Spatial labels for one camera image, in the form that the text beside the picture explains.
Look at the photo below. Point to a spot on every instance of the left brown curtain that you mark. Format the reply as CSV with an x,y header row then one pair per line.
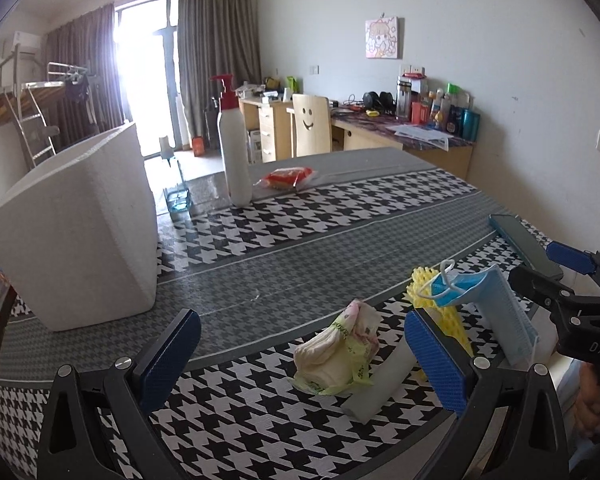
x,y
81,54

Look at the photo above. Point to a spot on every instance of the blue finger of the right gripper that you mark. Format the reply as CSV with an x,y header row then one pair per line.
x,y
536,287
572,258

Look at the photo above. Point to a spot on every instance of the white styrofoam box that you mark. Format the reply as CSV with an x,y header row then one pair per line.
x,y
79,234

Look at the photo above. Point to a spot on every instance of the anime wall picture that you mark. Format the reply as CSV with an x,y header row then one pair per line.
x,y
382,38

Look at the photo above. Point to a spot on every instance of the white air conditioner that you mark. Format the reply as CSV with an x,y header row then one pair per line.
x,y
27,43

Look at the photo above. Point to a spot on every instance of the black headphones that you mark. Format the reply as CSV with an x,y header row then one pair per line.
x,y
382,102

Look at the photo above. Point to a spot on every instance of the blue spray bottle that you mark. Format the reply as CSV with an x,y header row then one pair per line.
x,y
175,190

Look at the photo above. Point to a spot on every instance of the right brown curtain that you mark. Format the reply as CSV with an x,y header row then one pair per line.
x,y
215,37

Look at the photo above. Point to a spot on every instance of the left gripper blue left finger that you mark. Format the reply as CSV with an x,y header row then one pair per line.
x,y
73,442

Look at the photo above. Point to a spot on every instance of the blue face mask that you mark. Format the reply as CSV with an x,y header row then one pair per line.
x,y
490,292

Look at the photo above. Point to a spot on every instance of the white pump bottle red cap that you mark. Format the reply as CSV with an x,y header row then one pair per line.
x,y
233,140

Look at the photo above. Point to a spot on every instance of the wooden desk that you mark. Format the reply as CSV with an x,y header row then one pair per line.
x,y
350,131

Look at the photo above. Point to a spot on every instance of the papers on desk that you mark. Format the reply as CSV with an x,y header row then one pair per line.
x,y
416,133

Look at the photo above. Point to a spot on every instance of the bagged pastel cloth bundle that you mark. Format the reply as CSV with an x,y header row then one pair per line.
x,y
337,359

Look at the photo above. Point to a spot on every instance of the houndstooth tablecloth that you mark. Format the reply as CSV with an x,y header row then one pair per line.
x,y
263,279

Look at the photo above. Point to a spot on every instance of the yellow foam fruit net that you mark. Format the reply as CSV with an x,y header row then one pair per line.
x,y
446,318

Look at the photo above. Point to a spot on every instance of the wooden smiley chair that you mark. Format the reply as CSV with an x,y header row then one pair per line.
x,y
312,125

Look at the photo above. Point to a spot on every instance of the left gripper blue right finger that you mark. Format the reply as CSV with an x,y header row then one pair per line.
x,y
516,414

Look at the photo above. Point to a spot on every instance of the red snack packet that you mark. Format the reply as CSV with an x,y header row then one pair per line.
x,y
288,179

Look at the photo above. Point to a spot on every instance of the brown curtain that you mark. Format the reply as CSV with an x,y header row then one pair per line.
x,y
81,54
215,37

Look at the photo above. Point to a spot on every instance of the person's right hand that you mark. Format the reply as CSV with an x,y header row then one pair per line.
x,y
587,405

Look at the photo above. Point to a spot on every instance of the metal bunk bed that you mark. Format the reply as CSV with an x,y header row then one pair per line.
x,y
23,104

